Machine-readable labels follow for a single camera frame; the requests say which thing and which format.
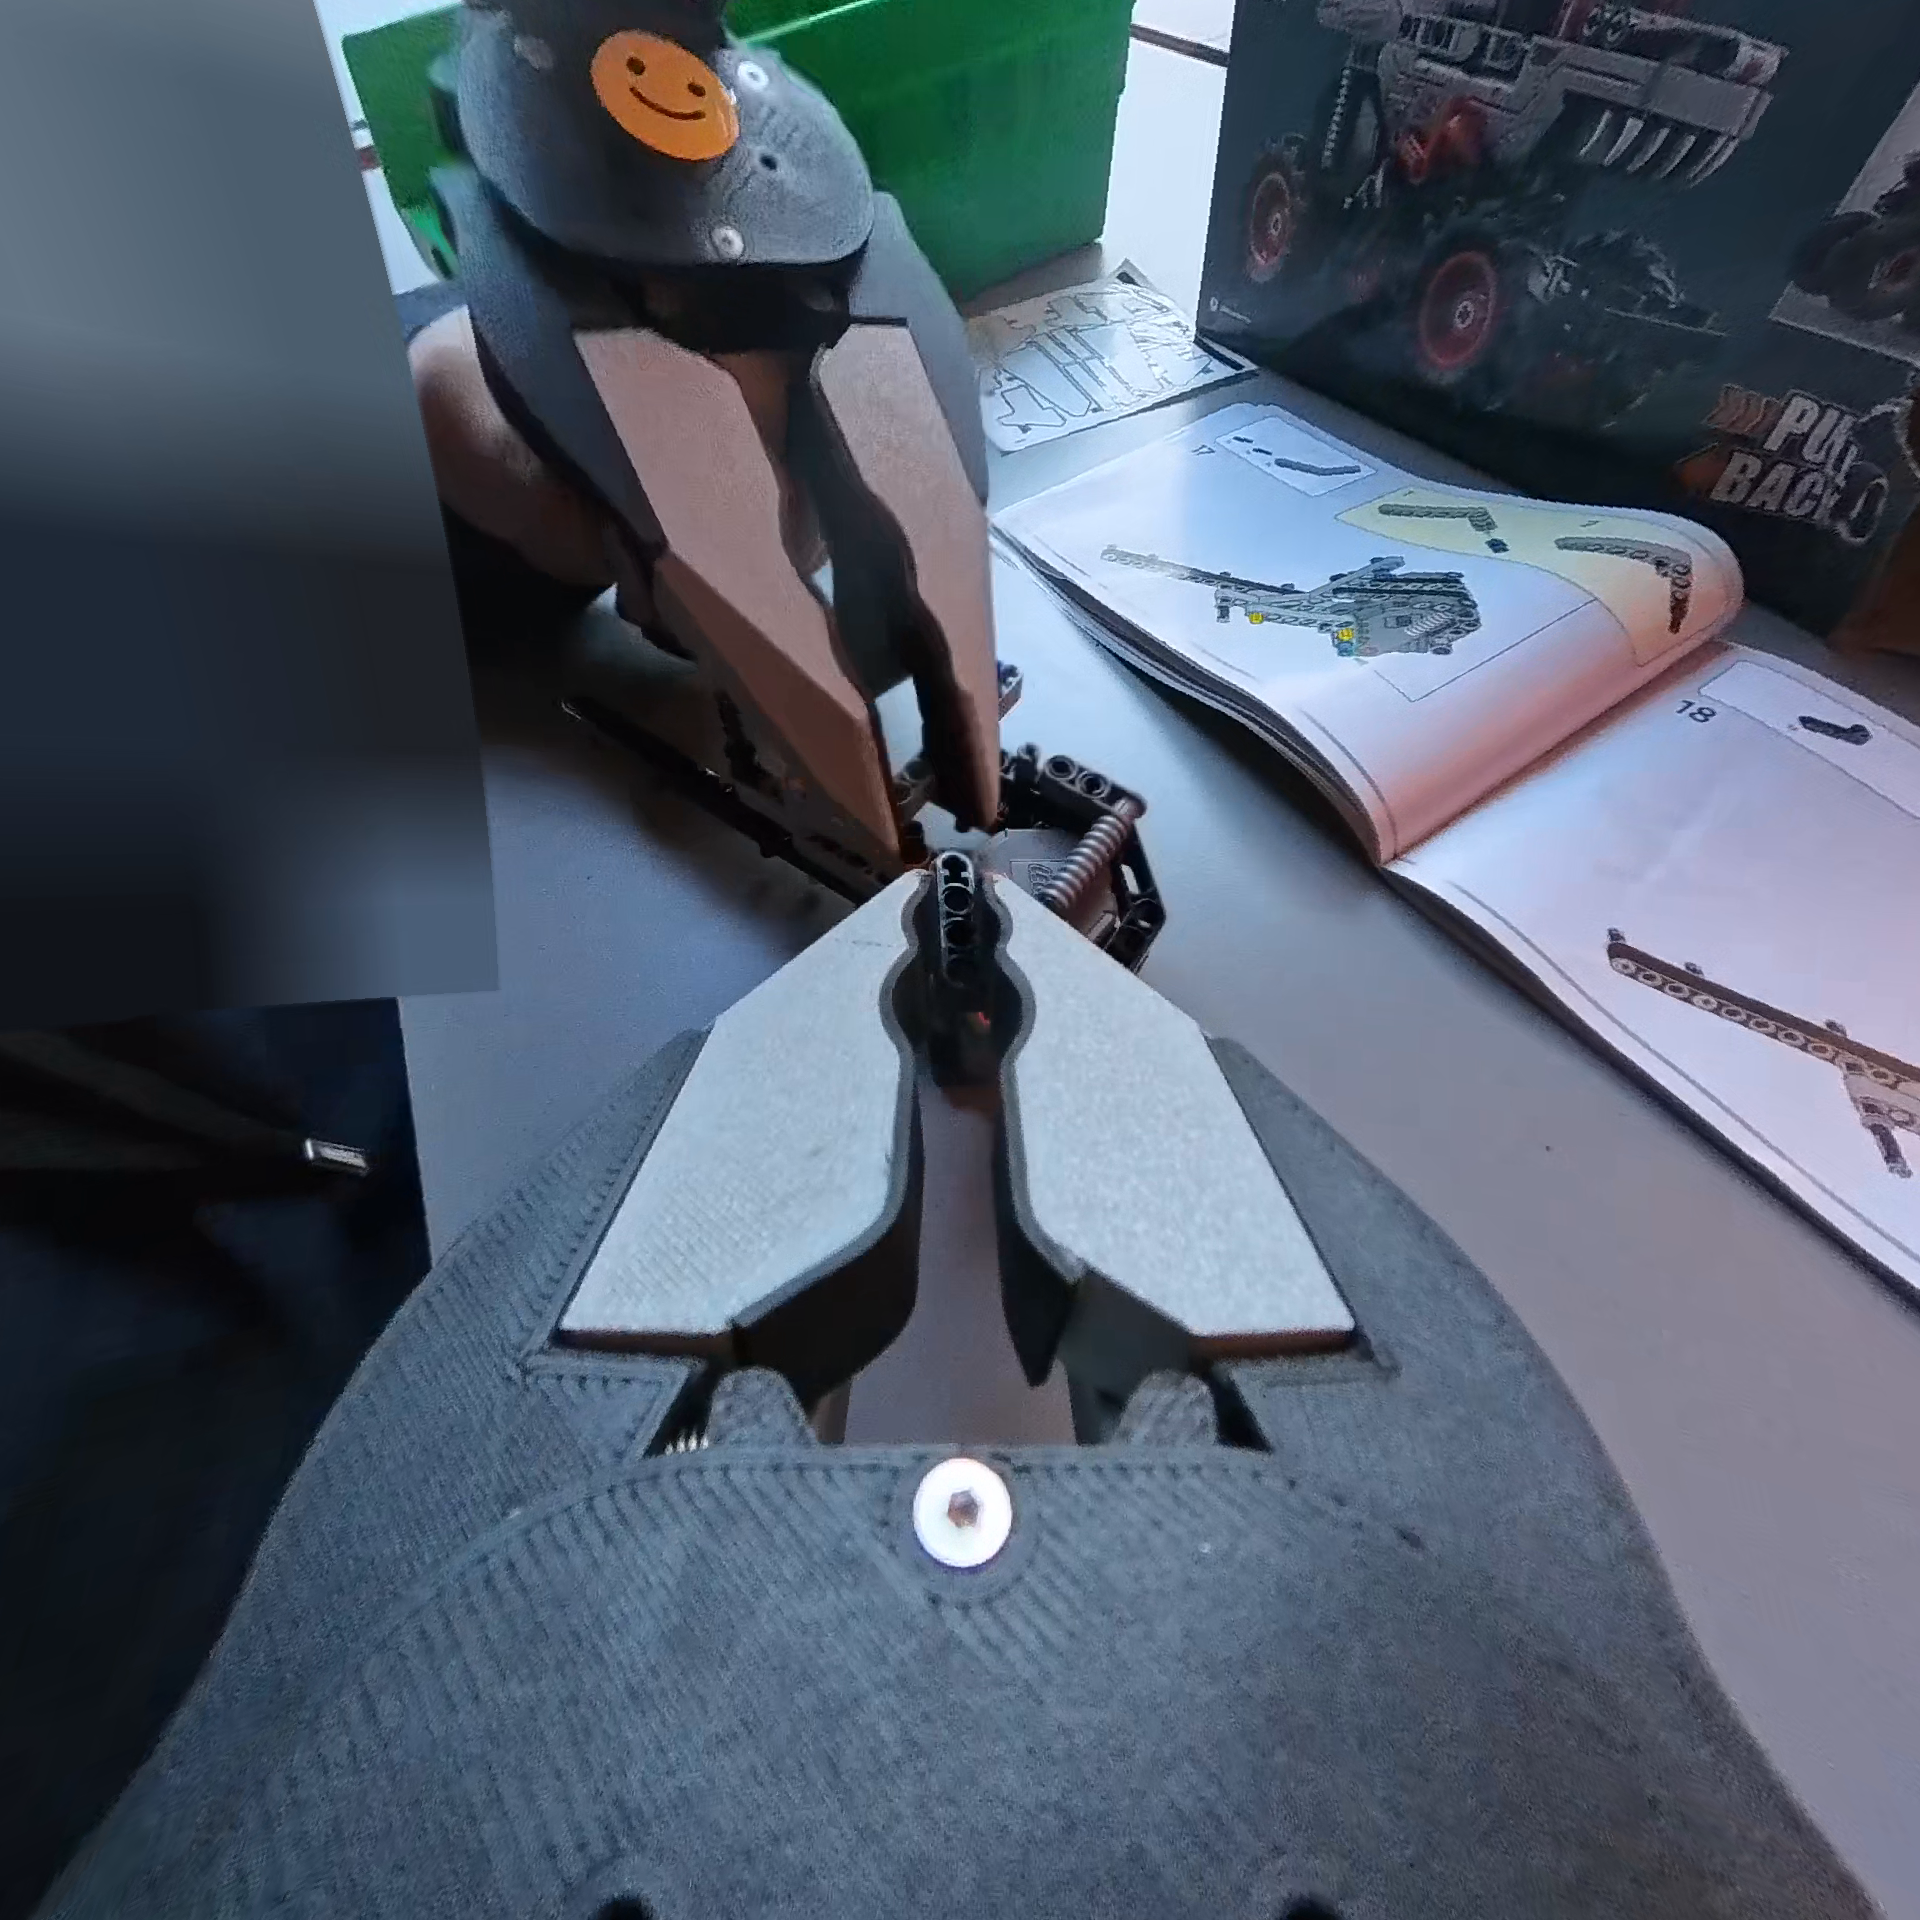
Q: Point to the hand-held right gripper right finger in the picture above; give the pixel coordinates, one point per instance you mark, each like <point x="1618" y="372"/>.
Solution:
<point x="1170" y="1184"/>

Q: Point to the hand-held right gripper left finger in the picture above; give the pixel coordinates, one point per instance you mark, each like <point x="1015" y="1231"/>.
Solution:
<point x="735" y="1184"/>

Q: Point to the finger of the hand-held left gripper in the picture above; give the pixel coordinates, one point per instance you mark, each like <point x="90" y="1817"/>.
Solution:
<point x="735" y="570"/>
<point x="930" y="523"/>

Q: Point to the black lego technic assembly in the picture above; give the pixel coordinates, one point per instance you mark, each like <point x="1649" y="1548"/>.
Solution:
<point x="1118" y="885"/>

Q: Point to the small black lego beam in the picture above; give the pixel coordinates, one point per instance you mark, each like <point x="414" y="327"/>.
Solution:
<point x="959" y="914"/>

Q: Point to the open lego instruction booklet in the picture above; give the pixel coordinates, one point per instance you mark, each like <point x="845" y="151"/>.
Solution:
<point x="1501" y="720"/>

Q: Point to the dark lego set box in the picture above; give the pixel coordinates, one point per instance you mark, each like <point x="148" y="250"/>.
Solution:
<point x="1574" y="223"/>

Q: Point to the person's left hand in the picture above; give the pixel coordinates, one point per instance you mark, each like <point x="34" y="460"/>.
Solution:
<point x="480" y="464"/>

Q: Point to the white sticker sheet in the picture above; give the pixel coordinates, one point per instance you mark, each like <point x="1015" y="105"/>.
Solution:
<point x="1081" y="373"/>

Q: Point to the green plastic bin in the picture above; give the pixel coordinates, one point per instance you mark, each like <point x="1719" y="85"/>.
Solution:
<point x="992" y="135"/>

